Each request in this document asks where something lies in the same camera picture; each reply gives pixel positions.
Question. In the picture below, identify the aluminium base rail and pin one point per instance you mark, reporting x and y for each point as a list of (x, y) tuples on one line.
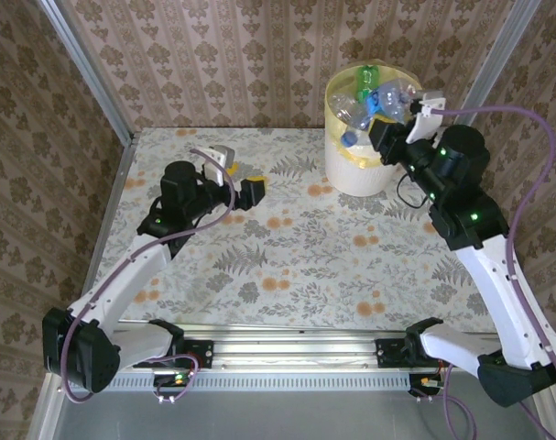
[(296, 348)]

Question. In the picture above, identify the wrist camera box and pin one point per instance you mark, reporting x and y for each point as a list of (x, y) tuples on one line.
[(424, 119), (220, 158)]

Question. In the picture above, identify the white plastic bin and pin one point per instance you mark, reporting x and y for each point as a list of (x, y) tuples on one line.
[(351, 179)]

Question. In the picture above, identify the green plastic bottle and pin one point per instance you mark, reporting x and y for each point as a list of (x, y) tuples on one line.
[(367, 80)]

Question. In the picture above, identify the left base wiring bundle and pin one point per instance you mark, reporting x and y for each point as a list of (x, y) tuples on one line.
[(179, 378)]

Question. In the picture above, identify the grey metal platform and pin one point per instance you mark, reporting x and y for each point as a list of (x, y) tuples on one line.
[(282, 417)]

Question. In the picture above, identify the aluminium frame post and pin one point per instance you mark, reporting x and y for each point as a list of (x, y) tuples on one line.
[(90, 69), (496, 64)]

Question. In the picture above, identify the yellow plastic bin liner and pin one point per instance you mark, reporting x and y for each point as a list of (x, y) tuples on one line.
[(332, 128)]

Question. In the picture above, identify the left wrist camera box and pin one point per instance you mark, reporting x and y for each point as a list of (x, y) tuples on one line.
[(220, 158)]

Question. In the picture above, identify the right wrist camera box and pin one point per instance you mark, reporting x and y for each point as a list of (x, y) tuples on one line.
[(424, 119)]

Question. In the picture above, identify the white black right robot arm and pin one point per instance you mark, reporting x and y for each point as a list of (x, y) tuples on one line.
[(502, 284)]

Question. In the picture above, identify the aluminium table edge rail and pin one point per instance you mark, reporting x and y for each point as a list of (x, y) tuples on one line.
[(107, 229)]

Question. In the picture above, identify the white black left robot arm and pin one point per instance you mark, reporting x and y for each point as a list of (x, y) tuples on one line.
[(122, 279)]

